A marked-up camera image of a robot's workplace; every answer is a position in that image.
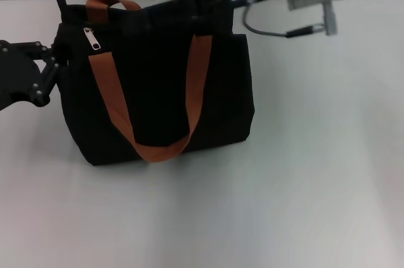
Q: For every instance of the silver zipper pull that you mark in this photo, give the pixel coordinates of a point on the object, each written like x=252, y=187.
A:
x=92, y=38

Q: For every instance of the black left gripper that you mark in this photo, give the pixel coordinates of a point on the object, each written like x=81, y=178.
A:
x=14, y=75

